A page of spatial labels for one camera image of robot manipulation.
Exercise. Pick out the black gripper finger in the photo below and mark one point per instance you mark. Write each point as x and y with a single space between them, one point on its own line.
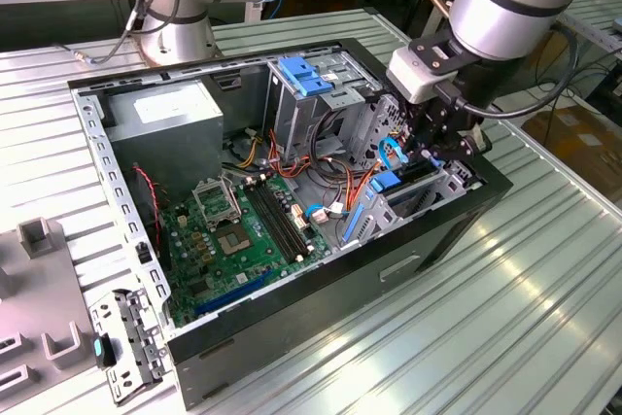
464 148
413 123

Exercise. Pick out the hard disk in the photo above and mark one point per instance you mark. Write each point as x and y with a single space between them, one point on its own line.
387 182

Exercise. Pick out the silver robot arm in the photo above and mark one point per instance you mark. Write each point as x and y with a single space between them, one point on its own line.
510 2

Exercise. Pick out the grey metal disk bay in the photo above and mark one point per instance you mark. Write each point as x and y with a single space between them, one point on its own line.
389 220

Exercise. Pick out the large flat cardboard box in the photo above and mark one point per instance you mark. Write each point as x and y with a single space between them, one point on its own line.
578 143

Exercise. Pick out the blue plastic drive latch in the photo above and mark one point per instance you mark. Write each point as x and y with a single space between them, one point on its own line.
303 77

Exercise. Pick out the grey metal drive cage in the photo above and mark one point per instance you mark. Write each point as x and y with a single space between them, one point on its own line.
291 114

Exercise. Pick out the black RAM slot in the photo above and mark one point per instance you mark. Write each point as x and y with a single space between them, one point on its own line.
281 220
268 220
288 220
275 220

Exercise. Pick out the green motherboard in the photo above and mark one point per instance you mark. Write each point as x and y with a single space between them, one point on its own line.
262 264

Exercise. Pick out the black open PC case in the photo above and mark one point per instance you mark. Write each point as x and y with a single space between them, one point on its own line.
311 308

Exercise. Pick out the CPU socket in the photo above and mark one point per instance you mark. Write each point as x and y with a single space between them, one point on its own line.
234 240

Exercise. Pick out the blue expansion slot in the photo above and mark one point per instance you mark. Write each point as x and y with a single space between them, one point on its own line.
233 294

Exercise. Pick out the grey power supply unit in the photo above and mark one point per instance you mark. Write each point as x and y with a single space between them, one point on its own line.
165 148

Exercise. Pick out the black case fan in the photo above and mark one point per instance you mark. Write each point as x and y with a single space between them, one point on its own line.
146 201

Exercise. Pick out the black latch with blue tab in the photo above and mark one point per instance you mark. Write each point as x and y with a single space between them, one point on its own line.
99 348

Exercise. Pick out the grey parts rack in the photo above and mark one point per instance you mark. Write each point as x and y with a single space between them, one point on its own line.
44 288

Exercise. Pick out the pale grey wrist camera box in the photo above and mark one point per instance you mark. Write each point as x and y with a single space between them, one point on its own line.
413 77

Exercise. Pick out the grey metal slot bracket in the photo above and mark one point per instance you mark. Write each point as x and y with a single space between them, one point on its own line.
131 337

